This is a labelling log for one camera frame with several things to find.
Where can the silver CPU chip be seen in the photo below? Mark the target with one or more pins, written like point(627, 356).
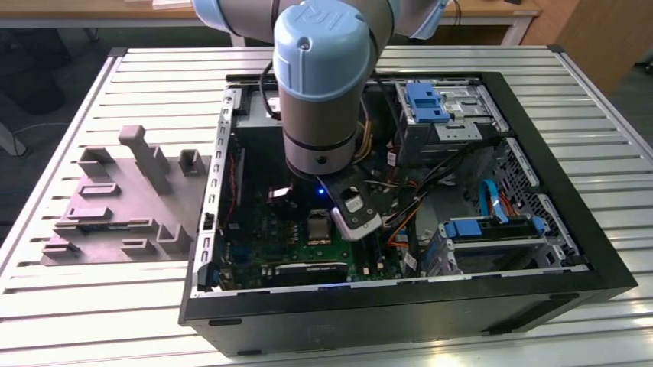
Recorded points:
point(321, 227)

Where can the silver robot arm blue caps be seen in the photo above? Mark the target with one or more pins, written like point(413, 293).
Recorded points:
point(317, 76)

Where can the black RAM slot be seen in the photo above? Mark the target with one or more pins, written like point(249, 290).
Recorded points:
point(365, 260)
point(380, 252)

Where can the hard disk in blue carrier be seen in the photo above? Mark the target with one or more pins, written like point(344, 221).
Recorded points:
point(464, 229)

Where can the grey metal drive cage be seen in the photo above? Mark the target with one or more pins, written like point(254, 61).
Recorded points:
point(460, 134)

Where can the black graphics card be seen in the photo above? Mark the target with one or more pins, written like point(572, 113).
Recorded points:
point(312, 273)

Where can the green Dell motherboard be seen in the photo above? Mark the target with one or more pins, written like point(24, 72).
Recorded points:
point(275, 248)

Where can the blue disk carrier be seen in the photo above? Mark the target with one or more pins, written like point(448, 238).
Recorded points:
point(426, 103)

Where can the black case fan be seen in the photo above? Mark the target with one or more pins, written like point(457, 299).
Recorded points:
point(241, 191)

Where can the grey power supply unit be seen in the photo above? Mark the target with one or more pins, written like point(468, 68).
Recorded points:
point(255, 134)

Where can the grey metal disk bay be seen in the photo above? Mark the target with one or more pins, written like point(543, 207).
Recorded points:
point(500, 256)

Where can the black open PC case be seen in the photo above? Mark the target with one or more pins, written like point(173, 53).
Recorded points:
point(357, 317)

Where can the blue card retention latch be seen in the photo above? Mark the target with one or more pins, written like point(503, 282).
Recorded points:
point(209, 279)

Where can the grey plastic parts rack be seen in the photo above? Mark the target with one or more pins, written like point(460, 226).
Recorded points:
point(127, 191)

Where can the RAM stick blue label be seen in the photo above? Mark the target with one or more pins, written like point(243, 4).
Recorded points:
point(105, 227)

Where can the wooden cabinet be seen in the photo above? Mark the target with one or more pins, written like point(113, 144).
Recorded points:
point(603, 38)

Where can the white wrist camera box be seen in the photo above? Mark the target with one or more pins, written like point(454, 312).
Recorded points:
point(357, 225)

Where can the wooden desk white frame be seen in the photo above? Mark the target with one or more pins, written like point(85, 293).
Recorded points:
point(102, 11)

